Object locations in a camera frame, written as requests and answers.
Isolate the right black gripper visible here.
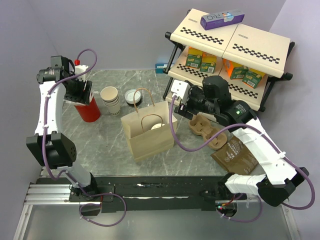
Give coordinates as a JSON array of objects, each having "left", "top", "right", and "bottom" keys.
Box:
[{"left": 174, "top": 84, "right": 218, "bottom": 121}]

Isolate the white plastic cup lid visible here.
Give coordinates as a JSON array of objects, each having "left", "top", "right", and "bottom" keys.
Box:
[{"left": 151, "top": 123, "right": 165, "bottom": 130}]

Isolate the kraft paper bag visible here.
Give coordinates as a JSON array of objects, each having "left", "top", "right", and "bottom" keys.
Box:
[{"left": 121, "top": 99, "right": 175, "bottom": 162}]

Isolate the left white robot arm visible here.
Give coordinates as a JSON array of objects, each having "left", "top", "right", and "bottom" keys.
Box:
[{"left": 26, "top": 55, "right": 99, "bottom": 201}]

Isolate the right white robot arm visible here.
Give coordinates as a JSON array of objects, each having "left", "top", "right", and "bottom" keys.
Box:
[{"left": 170, "top": 75, "right": 316, "bottom": 210}]

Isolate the brown coffee bean pouch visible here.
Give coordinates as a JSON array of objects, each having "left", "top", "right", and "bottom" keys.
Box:
[{"left": 211, "top": 136, "right": 258, "bottom": 176}]

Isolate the pulp cup carrier tray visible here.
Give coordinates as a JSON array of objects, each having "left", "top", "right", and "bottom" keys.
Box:
[{"left": 188, "top": 114, "right": 228, "bottom": 151}]

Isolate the red cup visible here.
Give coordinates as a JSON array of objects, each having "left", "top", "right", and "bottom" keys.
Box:
[{"left": 74, "top": 97, "right": 101, "bottom": 123}]

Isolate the stack of paper cups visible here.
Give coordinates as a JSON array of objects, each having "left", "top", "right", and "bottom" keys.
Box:
[{"left": 100, "top": 86, "right": 121, "bottom": 116}]

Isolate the blue small box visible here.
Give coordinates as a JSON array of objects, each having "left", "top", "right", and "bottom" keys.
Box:
[{"left": 155, "top": 63, "right": 168, "bottom": 74}]

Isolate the stack of cup lids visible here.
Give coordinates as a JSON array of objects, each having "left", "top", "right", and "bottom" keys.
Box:
[{"left": 124, "top": 89, "right": 142, "bottom": 107}]

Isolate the green yellow carton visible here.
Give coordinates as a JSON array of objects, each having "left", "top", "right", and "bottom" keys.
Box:
[
  {"left": 199, "top": 52, "right": 217, "bottom": 74},
  {"left": 185, "top": 46, "right": 203, "bottom": 69}
]

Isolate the orange box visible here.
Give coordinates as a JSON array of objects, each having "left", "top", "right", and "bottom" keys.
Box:
[{"left": 222, "top": 58, "right": 244, "bottom": 77}]

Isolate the beige checkered shelf rack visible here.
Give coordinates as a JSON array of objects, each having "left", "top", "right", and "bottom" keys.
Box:
[{"left": 163, "top": 8, "right": 295, "bottom": 112}]

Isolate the purple box on shelf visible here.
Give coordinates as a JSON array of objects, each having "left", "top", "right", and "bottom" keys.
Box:
[{"left": 200, "top": 9, "right": 245, "bottom": 31}]

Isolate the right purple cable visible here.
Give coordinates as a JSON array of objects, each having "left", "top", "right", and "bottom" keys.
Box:
[{"left": 168, "top": 94, "right": 316, "bottom": 223}]

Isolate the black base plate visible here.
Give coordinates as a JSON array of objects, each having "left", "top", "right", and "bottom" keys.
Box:
[{"left": 69, "top": 176, "right": 234, "bottom": 213}]

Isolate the aluminium rail frame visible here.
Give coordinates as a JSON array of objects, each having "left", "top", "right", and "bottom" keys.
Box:
[{"left": 13, "top": 183, "right": 80, "bottom": 240}]

